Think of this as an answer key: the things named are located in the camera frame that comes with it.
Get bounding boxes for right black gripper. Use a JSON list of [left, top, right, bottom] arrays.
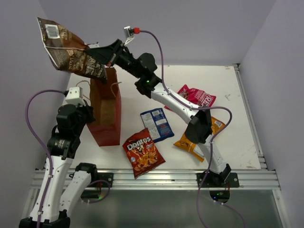
[[85, 39, 143, 79]]

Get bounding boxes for red paper bag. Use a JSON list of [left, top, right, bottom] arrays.
[[87, 67, 122, 147]]

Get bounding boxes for brown chip bag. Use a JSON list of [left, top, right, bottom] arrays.
[[37, 17, 107, 84]]

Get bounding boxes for blue snack bag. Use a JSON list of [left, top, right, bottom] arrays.
[[140, 108, 174, 143]]

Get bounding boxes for red Doritos bag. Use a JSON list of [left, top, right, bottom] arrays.
[[123, 128, 166, 179]]

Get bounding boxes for pink snack bag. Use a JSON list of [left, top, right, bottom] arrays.
[[173, 84, 217, 107]]

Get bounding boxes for orange kettle chip bag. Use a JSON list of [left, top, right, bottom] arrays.
[[173, 116, 226, 162]]

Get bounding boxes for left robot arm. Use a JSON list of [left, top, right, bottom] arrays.
[[19, 104, 99, 228]]

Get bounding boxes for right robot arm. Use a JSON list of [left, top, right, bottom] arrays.
[[85, 39, 231, 187]]

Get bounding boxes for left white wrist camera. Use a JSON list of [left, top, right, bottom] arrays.
[[65, 86, 85, 106]]

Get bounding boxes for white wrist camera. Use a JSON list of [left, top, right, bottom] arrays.
[[123, 26, 140, 46], [65, 86, 85, 106]]

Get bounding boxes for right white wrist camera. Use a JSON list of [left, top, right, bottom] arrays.
[[123, 26, 140, 46]]

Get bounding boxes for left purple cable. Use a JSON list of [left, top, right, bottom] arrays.
[[25, 89, 68, 228]]

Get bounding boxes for purple cable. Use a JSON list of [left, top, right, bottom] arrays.
[[139, 28, 247, 228], [25, 89, 68, 228]]

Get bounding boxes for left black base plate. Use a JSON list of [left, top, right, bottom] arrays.
[[95, 172, 114, 188]]

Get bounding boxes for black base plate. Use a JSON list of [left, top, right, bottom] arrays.
[[95, 172, 114, 188], [201, 172, 240, 188]]

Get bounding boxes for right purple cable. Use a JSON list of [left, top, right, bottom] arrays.
[[139, 28, 247, 228]]

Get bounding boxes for aluminium mounting rail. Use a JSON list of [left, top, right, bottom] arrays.
[[30, 168, 278, 190]]

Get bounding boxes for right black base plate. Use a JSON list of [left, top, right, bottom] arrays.
[[201, 172, 240, 188]]

